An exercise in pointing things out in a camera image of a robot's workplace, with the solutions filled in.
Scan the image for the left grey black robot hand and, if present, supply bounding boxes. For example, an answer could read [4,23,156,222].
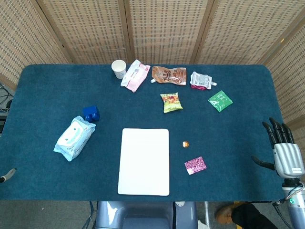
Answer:
[0,167,17,183]

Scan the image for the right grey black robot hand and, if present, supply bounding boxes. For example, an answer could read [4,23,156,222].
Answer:
[251,117,305,179]

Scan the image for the white rectangular board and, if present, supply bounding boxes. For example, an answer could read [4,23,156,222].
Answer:
[117,128,170,197]

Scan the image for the dark teal felt table cover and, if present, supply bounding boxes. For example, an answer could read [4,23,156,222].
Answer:
[0,63,302,202]

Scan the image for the black trouser leg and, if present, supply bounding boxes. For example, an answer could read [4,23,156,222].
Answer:
[231,202,281,229]

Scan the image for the light blue wet wipes pack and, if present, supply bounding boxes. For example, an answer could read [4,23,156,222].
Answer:
[53,115,97,162]

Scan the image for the green sachet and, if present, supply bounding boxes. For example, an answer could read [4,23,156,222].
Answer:
[207,90,234,113]

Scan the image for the brown shoe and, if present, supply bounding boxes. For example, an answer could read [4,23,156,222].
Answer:
[215,205,236,225]

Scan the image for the dark blue toy block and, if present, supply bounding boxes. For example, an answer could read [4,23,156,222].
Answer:
[82,105,101,123]

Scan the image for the silver magenta spout pouch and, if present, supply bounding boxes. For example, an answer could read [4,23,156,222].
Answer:
[190,71,218,91]

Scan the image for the yellow-green snack bag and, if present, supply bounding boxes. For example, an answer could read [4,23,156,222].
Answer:
[160,92,183,114]

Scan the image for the brown spout pouch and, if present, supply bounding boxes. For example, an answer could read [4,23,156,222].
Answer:
[150,66,187,86]

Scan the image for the grey-blue robot torso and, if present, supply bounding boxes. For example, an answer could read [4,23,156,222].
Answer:
[95,201,198,229]

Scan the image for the white paper cup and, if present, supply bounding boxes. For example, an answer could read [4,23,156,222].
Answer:
[111,60,127,80]

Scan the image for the pink white wet wipes pack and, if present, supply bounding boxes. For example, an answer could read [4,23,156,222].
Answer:
[120,59,151,93]

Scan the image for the woven rattan folding screen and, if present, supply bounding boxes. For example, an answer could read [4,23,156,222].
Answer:
[0,0,305,153]

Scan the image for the black cables bundle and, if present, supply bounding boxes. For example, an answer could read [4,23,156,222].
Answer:
[0,83,14,113]

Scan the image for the blue cable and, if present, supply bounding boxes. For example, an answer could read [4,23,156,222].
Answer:
[82,201,96,229]

